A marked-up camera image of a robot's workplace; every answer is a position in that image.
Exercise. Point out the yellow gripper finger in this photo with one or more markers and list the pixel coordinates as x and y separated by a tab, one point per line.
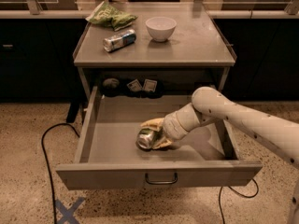
160	140
153	124

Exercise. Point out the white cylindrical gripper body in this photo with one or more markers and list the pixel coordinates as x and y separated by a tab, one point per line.
172	127

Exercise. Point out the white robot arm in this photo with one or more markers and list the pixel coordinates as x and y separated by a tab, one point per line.
207	106

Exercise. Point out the grey open top drawer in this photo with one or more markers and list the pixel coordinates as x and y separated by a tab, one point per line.
107	156

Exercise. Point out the blue silver soda can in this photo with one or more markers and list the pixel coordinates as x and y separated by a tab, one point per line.
119	40

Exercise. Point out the white label tag right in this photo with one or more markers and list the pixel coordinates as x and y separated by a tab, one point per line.
149	85

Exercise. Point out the white label tag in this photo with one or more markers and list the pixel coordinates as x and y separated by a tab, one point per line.
149	85
134	86

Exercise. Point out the white label tag left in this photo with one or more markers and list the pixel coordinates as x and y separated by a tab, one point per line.
134	86

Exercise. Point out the grey cabinet table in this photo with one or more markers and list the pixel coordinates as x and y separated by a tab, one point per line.
195	53

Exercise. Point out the white bowl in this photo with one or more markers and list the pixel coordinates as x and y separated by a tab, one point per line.
160	28

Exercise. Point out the blue tape cross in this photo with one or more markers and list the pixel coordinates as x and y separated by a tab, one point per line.
68	214

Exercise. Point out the green chip bag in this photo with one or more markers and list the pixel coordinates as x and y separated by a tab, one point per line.
108	16

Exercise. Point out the dark background counter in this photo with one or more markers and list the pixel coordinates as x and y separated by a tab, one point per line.
37	59

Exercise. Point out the black metal drawer handle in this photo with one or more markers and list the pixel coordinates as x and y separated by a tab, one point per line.
155	179

